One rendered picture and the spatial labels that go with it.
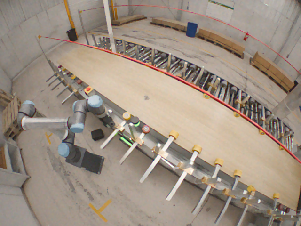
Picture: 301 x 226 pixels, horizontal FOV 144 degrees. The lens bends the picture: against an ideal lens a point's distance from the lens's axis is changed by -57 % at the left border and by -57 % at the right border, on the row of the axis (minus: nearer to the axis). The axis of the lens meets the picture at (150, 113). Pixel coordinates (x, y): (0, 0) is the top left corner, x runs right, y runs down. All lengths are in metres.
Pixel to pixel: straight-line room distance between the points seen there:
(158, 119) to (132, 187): 1.19
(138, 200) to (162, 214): 0.44
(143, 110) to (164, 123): 0.25
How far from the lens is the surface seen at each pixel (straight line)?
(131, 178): 1.91
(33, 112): 1.17
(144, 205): 1.94
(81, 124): 0.76
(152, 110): 1.19
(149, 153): 1.22
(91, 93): 1.09
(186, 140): 1.10
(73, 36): 7.50
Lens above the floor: 1.89
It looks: 57 degrees down
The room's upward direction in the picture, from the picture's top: 2 degrees clockwise
